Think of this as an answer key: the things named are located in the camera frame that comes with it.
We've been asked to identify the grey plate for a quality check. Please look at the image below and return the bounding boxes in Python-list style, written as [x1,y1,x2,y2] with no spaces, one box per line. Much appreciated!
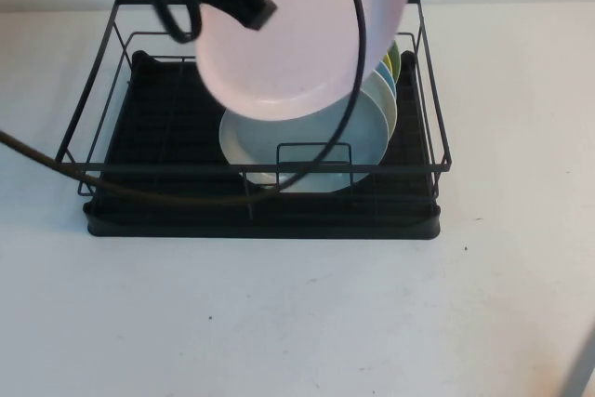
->
[218,89,391,194]

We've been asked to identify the long black cable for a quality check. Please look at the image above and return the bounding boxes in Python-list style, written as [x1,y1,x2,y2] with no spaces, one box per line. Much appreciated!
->
[0,0,371,207]

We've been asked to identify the blue plate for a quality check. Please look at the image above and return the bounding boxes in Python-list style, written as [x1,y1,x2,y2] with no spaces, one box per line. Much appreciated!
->
[374,60,397,97]

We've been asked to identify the green plate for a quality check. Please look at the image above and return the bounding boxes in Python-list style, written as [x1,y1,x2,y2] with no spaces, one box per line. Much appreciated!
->
[389,41,403,78]

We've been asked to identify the black wire dish rack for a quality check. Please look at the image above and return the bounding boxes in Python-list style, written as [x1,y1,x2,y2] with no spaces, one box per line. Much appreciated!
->
[54,0,453,207]

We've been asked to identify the black plastic drip tray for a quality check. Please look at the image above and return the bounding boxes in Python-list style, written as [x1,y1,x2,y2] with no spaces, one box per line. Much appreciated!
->
[82,50,443,241]

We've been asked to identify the pink plate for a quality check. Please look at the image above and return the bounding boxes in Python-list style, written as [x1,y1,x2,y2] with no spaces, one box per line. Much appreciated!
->
[193,0,408,122]

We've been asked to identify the yellow plate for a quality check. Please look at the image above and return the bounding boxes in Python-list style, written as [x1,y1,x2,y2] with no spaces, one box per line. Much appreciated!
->
[383,47,401,85]

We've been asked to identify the cream plate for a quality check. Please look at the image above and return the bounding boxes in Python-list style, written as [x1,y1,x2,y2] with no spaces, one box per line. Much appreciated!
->
[366,69,400,139]

